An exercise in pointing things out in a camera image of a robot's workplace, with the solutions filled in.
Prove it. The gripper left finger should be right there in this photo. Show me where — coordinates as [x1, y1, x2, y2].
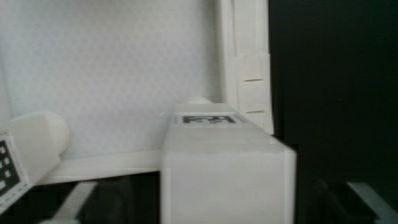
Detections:
[39, 176, 160, 224]

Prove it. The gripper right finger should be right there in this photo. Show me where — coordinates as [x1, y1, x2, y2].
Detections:
[302, 179, 398, 224]

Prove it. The white leg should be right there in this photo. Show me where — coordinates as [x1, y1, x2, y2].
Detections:
[160, 97, 297, 224]
[0, 111, 73, 214]

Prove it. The white desk top tray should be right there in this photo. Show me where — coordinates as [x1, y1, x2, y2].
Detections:
[0, 0, 273, 183]

